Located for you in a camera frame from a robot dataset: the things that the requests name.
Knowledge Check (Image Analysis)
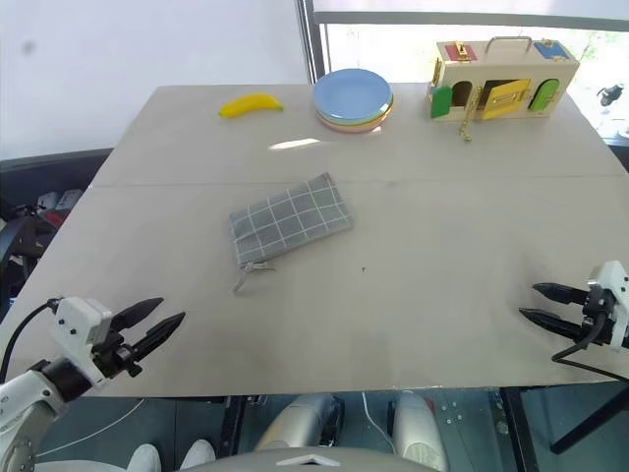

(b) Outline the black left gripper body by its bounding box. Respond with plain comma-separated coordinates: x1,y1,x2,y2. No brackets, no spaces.
90,328,146,381

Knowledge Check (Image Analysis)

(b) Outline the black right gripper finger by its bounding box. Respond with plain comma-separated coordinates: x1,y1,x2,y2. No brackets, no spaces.
518,307,589,346
532,281,591,306

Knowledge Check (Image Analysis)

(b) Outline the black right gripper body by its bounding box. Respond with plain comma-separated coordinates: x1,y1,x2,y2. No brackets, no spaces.
581,284,613,346

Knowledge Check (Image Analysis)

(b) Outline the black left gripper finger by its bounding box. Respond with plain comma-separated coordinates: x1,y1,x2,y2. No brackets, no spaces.
111,297,165,332
130,311,187,364

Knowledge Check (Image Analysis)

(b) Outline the grey checked pouch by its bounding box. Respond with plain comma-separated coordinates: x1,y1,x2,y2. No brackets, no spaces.
227,171,356,297

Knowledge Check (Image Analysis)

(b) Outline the white rounded robot foot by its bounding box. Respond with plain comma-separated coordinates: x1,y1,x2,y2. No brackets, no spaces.
179,439,217,472
126,443,162,472

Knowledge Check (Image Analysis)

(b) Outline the black chair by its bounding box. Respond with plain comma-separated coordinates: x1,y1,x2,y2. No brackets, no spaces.
0,206,56,301

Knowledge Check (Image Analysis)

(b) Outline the silver rounded robot leg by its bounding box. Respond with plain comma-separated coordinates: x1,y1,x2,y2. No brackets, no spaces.
254,392,346,451
391,391,449,472

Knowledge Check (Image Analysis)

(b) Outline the dark low ledge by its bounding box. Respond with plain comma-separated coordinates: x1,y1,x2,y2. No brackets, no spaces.
0,147,117,198

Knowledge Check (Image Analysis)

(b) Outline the grey robot torso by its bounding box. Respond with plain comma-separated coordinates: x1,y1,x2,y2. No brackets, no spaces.
194,444,446,472

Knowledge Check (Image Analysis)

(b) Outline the small black object outside window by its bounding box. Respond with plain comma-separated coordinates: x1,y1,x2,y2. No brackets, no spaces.
596,84,627,107

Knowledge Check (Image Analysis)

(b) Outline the wooden lock box with doors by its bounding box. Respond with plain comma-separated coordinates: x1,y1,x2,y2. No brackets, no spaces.
425,35,582,145

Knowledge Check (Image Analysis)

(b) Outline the yellow toy banana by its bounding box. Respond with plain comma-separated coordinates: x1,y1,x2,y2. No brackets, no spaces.
218,92,285,120

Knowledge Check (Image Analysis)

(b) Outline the light green plate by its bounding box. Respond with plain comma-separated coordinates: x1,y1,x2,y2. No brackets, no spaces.
314,95,395,124

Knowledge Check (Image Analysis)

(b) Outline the yellow plate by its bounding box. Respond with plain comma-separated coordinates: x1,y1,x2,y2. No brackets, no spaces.
316,100,395,130

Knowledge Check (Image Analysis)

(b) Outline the pink plate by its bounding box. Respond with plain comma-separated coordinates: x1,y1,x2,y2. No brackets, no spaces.
318,110,391,135

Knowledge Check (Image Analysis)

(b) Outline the blue plate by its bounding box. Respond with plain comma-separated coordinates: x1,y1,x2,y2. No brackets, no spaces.
313,68,394,120

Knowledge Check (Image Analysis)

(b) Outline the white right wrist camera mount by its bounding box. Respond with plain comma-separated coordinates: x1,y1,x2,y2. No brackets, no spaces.
587,260,629,352

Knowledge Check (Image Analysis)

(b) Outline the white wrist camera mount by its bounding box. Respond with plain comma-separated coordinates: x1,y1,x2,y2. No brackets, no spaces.
48,296,114,389
587,260,629,352

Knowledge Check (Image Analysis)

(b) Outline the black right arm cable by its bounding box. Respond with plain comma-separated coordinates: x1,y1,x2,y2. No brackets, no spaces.
550,314,629,383

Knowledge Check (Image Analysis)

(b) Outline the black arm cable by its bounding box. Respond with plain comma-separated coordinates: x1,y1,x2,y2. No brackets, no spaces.
550,314,629,383
0,297,64,384

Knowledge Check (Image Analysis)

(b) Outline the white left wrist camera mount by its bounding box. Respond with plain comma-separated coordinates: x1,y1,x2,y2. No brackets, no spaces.
48,296,114,389

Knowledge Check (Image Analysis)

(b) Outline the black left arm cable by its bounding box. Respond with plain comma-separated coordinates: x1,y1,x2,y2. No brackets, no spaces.
0,297,64,384

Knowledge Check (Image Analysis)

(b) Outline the white cable under table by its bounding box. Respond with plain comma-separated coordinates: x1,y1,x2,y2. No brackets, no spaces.
362,391,397,454

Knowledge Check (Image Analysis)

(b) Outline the dark grey window frame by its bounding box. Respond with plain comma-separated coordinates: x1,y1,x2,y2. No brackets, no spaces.
296,0,629,88

